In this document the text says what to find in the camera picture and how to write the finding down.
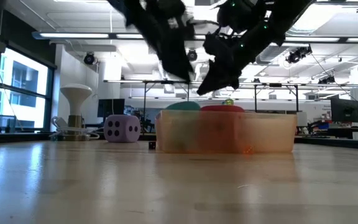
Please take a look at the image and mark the white coiled cable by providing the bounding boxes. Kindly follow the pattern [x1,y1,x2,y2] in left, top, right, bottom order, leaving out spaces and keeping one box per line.
[50,116,101,140]

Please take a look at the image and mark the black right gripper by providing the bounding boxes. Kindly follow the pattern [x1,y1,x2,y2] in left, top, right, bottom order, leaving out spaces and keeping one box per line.
[196,30,260,96]

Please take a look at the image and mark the large purple foam die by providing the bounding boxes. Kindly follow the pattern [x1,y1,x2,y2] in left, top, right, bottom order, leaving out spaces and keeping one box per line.
[103,114,142,143]

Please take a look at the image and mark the orange translucent plastic bin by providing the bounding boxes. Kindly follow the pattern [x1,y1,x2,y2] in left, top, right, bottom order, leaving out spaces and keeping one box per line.
[155,109,298,154]

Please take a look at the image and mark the large teal foam die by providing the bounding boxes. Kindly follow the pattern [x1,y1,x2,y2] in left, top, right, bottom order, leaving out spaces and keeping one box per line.
[165,101,202,150]

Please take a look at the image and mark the black computer monitor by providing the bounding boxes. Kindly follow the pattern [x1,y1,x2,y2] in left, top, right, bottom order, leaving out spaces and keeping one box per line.
[97,98,126,118]
[330,98,358,123]

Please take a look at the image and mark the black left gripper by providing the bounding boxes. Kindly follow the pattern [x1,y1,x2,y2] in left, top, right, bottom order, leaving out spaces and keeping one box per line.
[107,0,196,82]

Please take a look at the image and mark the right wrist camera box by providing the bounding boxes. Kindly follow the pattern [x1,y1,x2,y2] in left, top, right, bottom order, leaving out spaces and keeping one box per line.
[216,0,270,35]

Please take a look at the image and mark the large red foam die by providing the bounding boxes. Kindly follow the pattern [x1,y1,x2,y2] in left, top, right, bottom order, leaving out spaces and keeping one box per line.
[200,105,246,152]

